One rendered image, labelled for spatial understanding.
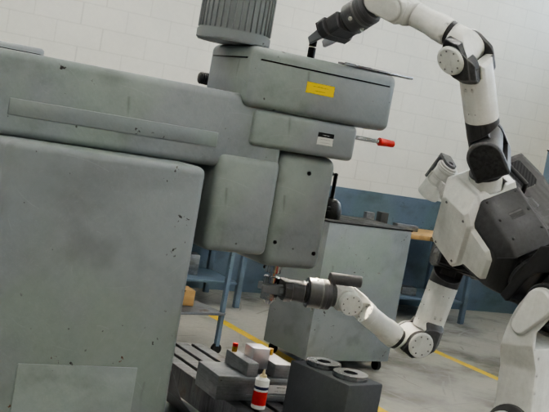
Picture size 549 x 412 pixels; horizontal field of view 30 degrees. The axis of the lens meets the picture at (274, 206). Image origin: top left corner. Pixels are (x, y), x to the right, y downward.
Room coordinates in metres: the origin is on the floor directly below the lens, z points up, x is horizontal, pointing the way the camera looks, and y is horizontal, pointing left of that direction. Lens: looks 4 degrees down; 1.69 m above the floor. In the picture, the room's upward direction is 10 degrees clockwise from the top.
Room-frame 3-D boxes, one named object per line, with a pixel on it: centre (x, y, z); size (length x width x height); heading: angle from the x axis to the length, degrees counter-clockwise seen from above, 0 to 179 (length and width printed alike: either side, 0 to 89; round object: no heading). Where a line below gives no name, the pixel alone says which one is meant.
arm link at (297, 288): (2.93, -0.12, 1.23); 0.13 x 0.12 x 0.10; 13
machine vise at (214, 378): (2.94, -0.05, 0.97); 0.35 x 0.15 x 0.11; 118
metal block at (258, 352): (2.92, -0.02, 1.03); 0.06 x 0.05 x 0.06; 28
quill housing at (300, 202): (2.91, -0.02, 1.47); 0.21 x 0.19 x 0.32; 30
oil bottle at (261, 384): (2.78, -0.05, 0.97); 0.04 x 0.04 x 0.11
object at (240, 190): (2.82, 0.14, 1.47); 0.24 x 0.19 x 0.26; 30
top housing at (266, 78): (2.91, -0.02, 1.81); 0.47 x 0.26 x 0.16; 120
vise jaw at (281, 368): (2.95, -0.07, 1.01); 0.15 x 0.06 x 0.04; 28
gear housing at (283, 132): (2.89, 0.01, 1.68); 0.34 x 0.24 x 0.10; 120
